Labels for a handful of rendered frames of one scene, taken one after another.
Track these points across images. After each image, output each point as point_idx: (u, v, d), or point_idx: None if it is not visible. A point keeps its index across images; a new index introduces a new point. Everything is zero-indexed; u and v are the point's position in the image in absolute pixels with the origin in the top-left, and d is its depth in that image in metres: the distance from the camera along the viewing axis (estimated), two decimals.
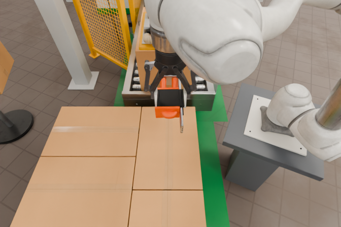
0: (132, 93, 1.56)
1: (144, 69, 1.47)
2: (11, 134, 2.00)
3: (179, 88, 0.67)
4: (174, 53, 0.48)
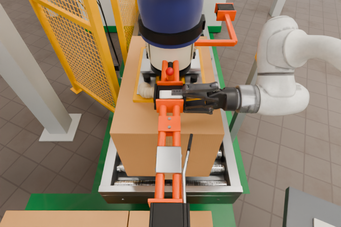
0: (114, 191, 1.01)
1: (129, 154, 0.85)
2: None
3: (183, 200, 0.45)
4: None
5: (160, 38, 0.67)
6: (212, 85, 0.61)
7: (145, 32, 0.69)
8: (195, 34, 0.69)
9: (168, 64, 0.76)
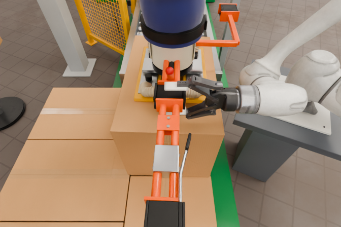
0: None
1: (129, 152, 0.85)
2: (1, 122, 1.86)
3: (179, 199, 0.45)
4: None
5: (161, 37, 0.67)
6: (218, 84, 0.60)
7: (146, 31, 0.69)
8: (196, 34, 0.69)
9: (170, 64, 0.76)
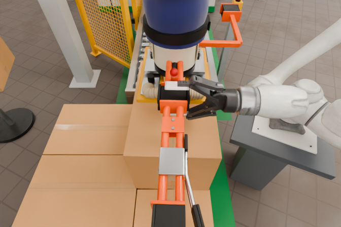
0: None
1: (138, 171, 0.97)
2: (12, 133, 1.97)
3: (192, 202, 0.45)
4: None
5: (165, 38, 0.66)
6: (218, 84, 0.60)
7: (149, 32, 0.68)
8: (200, 35, 0.68)
9: (173, 65, 0.75)
